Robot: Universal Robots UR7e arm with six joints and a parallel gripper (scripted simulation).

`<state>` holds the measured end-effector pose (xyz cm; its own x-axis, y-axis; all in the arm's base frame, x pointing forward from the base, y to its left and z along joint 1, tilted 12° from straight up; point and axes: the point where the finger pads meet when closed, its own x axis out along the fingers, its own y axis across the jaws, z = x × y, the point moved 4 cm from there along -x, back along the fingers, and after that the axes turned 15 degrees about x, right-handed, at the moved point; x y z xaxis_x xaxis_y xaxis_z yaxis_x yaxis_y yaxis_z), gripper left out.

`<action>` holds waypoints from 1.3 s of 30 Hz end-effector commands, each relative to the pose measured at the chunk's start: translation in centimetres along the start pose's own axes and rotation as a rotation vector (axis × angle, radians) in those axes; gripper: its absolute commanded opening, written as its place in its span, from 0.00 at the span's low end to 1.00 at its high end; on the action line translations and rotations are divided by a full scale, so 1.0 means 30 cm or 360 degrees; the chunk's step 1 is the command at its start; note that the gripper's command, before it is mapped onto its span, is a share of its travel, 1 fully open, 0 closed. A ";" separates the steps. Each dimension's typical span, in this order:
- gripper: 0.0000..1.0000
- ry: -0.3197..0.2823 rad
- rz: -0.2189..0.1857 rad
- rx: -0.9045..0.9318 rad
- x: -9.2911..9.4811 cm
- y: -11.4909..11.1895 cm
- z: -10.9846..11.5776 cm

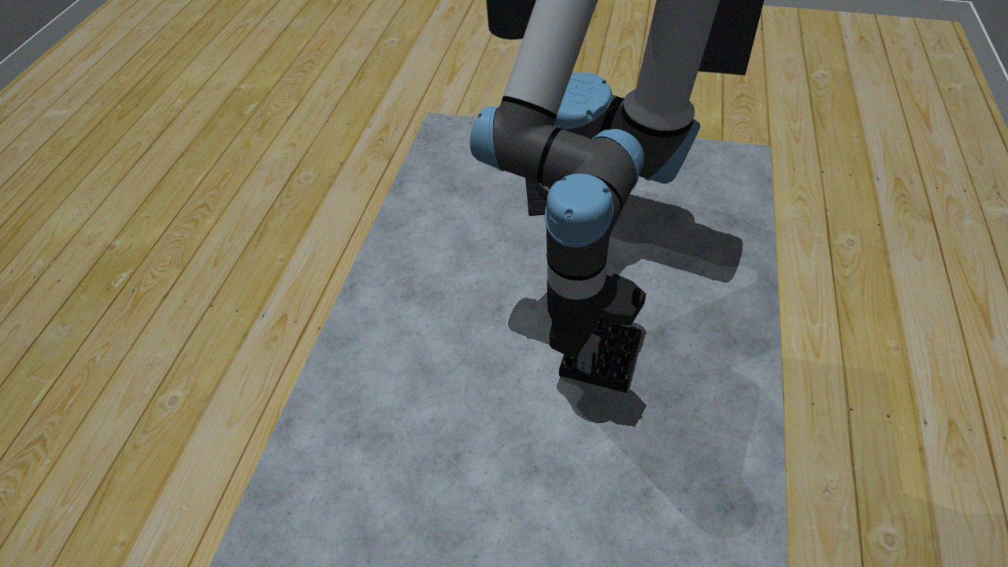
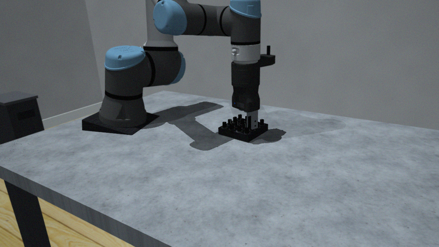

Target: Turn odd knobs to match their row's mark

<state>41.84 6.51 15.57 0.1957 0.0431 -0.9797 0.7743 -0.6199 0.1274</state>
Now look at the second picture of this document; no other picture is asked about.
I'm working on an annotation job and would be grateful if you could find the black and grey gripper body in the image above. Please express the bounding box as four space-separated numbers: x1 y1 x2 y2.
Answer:
231 44 275 112

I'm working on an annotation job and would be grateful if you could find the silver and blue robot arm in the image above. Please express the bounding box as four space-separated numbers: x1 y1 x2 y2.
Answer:
99 0 262 128

